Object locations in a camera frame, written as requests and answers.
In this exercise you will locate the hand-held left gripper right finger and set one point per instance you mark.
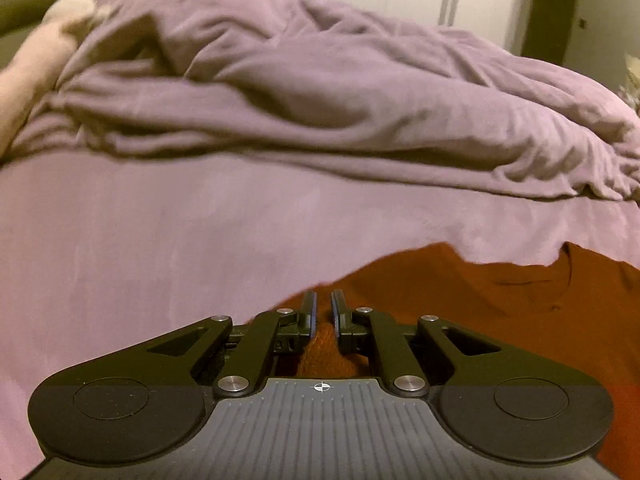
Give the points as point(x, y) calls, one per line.
point(336, 312)

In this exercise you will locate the rust orange t-shirt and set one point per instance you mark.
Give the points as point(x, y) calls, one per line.
point(475, 320)

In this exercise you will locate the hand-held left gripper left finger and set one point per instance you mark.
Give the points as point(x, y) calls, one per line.
point(312, 312)

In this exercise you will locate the wrapped flower bouquet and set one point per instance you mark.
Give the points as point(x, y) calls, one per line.
point(632, 85)

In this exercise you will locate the purple fleece bed blanket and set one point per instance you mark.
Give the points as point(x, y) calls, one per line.
point(125, 240)

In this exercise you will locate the white pillow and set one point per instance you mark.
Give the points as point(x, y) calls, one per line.
point(35, 55)

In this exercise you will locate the crumpled purple duvet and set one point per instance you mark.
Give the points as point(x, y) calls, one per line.
point(320, 90)

